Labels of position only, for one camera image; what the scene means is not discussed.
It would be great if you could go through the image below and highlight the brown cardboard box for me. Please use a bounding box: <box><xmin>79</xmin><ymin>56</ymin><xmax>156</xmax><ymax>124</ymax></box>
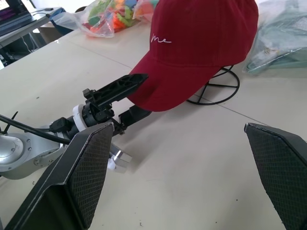
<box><xmin>39</xmin><ymin>22</ymin><xmax>64</xmax><ymax>45</ymax></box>

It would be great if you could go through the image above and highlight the clear bag of colourful toys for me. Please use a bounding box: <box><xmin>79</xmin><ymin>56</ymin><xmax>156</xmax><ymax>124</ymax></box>
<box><xmin>76</xmin><ymin>0</ymin><xmax>142</xmax><ymax>39</ymax></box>

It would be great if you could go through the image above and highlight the black cable tie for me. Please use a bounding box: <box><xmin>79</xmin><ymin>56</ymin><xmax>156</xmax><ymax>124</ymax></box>
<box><xmin>0</xmin><ymin>111</ymin><xmax>19</xmax><ymax>135</ymax></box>

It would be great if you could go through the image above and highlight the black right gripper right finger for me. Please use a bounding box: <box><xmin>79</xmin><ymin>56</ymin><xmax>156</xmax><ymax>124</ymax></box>
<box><xmin>244</xmin><ymin>122</ymin><xmax>307</xmax><ymax>230</ymax></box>

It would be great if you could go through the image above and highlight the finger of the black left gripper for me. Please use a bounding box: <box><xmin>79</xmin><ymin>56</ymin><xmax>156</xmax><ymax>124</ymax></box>
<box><xmin>92</xmin><ymin>73</ymin><xmax>150</xmax><ymax>106</ymax></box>
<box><xmin>118</xmin><ymin>104</ymin><xmax>153</xmax><ymax>135</ymax></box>

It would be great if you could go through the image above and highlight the dark red baseball cap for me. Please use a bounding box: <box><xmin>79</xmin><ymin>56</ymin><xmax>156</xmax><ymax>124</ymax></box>
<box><xmin>126</xmin><ymin>0</ymin><xmax>260</xmax><ymax>113</ymax></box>

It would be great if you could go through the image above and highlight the blue bin with clear liner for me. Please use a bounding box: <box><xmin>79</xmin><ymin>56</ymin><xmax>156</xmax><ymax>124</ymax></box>
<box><xmin>49</xmin><ymin>9</ymin><xmax>81</xmax><ymax>37</ymax></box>

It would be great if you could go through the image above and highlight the grey side desk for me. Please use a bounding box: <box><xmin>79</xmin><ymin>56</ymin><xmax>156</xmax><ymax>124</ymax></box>
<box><xmin>0</xmin><ymin>6</ymin><xmax>63</xmax><ymax>46</ymax></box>

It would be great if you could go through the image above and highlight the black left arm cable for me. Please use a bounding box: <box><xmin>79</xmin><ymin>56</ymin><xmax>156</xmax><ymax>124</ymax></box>
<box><xmin>0</xmin><ymin>114</ymin><xmax>73</xmax><ymax>145</ymax></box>

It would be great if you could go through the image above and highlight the dark laptop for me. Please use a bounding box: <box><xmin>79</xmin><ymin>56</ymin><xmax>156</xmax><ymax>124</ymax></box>
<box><xmin>0</xmin><ymin>0</ymin><xmax>32</xmax><ymax>37</ymax></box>

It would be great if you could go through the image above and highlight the black wire hat stand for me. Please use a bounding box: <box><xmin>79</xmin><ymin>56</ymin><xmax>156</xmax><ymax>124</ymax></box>
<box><xmin>186</xmin><ymin>64</ymin><xmax>241</xmax><ymax>106</ymax></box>

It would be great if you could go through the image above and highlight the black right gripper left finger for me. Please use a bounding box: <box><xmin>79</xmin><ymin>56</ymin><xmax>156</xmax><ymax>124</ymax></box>
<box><xmin>0</xmin><ymin>123</ymin><xmax>115</xmax><ymax>230</ymax></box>

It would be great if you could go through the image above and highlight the clear bag with teal fabric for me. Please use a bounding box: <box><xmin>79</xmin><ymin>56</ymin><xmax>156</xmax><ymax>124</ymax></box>
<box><xmin>243</xmin><ymin>0</ymin><xmax>307</xmax><ymax>77</ymax></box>

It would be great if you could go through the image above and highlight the clear bag of orange pieces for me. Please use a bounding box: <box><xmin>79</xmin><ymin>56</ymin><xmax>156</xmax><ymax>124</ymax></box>
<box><xmin>132</xmin><ymin>0</ymin><xmax>159</xmax><ymax>23</ymax></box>

